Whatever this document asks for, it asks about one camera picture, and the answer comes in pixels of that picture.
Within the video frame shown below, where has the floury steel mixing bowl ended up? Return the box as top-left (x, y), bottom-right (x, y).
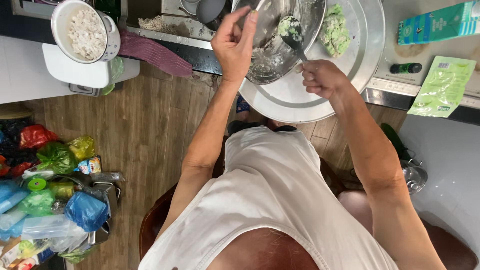
top-left (232, 0), bottom-right (327, 85)

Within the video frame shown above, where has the person's left hand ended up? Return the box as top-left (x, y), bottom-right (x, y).
top-left (211, 6), bottom-right (260, 82)

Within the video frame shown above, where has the teal milk carton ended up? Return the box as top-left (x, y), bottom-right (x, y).
top-left (397, 1), bottom-right (480, 46)

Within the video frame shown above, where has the large round metal tray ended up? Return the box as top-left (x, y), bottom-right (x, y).
top-left (237, 0), bottom-right (386, 124)

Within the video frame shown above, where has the green dough lump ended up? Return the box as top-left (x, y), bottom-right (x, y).
top-left (319, 4), bottom-right (352, 59)

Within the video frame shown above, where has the light green flour packet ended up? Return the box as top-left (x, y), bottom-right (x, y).
top-left (407, 56), bottom-right (477, 118)

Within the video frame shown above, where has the grey plastic box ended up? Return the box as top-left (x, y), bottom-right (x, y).
top-left (69, 83), bottom-right (103, 97)

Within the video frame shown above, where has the white enamel pot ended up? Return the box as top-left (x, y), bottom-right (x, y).
top-left (50, 0), bottom-right (121, 64)

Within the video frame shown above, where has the purple ribbed cloth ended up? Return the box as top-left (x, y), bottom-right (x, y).
top-left (118, 29), bottom-right (194, 78)

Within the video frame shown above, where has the black spoon with green dough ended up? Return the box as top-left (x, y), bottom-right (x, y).
top-left (277, 15), bottom-right (309, 63)

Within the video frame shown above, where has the dark green bottle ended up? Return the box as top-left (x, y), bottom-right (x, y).
top-left (389, 62), bottom-right (423, 74)

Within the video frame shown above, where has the white tank top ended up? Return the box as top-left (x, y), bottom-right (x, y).
top-left (138, 125), bottom-right (400, 270)

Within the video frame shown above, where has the beige mesh scrubber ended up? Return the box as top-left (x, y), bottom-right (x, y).
top-left (138, 15), bottom-right (170, 35)

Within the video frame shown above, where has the white plastic board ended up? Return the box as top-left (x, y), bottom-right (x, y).
top-left (42, 43), bottom-right (140, 89)

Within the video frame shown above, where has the steel sink with dishes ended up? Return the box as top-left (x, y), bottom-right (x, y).
top-left (125, 0), bottom-right (235, 50)

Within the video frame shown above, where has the heap of plastic bags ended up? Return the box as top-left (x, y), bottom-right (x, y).
top-left (0, 118), bottom-right (126, 270)

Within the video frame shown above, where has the grey round pot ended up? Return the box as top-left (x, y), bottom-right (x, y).
top-left (195, 0), bottom-right (230, 31)

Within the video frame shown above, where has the light green plastic bag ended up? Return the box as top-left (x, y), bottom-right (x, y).
top-left (100, 56), bottom-right (125, 96)

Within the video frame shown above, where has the person's right hand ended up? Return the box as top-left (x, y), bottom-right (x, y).
top-left (295, 59), bottom-right (352, 100)

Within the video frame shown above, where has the dark green bag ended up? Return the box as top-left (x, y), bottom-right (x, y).
top-left (380, 122), bottom-right (412, 160)

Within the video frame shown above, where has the white crumbly filling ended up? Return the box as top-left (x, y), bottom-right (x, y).
top-left (68, 8), bottom-right (108, 61)

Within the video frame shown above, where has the blue slipper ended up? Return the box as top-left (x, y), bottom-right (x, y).
top-left (236, 95), bottom-right (251, 115)

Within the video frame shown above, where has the small steel lidded pot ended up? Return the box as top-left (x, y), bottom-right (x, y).
top-left (399, 158), bottom-right (428, 196)

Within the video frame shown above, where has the steel cooktop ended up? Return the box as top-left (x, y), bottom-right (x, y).
top-left (361, 0), bottom-right (480, 110)

